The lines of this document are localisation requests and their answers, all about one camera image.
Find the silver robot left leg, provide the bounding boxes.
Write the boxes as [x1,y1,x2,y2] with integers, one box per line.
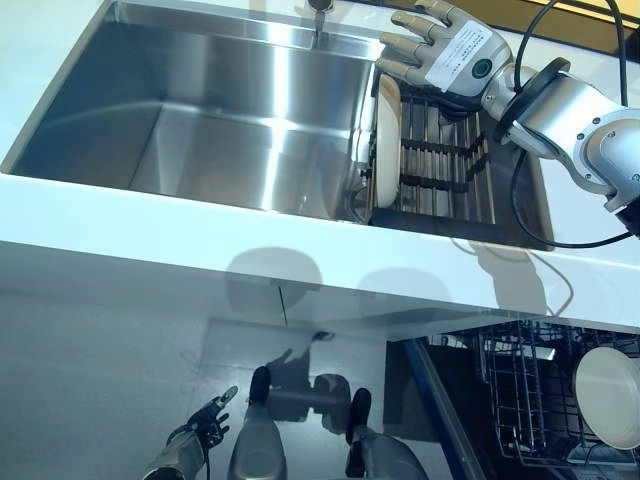
[227,402,287,480]

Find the built-in dishwasher with open door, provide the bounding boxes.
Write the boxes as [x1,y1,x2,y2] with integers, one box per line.
[398,319,640,480]

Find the silver robot leg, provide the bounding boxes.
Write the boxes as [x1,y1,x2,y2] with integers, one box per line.
[227,402,287,480]
[344,427,422,480]

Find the thin white cord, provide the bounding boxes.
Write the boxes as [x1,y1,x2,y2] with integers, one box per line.
[448,236,575,317]

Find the dark wire dishwasher lower rack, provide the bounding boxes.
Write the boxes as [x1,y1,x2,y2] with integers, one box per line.
[478,321,640,470]

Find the black dish drying rack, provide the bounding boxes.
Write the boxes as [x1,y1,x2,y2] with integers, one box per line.
[367,69,505,232]

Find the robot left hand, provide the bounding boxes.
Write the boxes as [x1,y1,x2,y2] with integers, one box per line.
[187,383,240,449]

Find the black robot left foot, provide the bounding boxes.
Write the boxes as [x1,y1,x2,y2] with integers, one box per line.
[249,365,273,407]

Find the stainless steel kitchen sink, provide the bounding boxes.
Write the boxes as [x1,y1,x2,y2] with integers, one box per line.
[2,0,557,252]

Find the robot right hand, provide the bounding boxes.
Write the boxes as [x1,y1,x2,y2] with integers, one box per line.
[375,0,514,110]

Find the chrome pull-down faucet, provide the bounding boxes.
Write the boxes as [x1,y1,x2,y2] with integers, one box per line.
[305,0,338,47]

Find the black robot right foot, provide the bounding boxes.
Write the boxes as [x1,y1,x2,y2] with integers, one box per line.
[349,388,373,432]

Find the cream round plate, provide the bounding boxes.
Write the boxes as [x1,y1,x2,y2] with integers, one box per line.
[374,74,404,208]
[571,345,640,450]

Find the black robot foot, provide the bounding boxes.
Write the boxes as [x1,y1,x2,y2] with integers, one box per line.
[349,388,373,432]
[249,365,273,407]

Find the silver robot right leg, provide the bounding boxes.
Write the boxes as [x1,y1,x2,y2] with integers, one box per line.
[344,427,422,480]

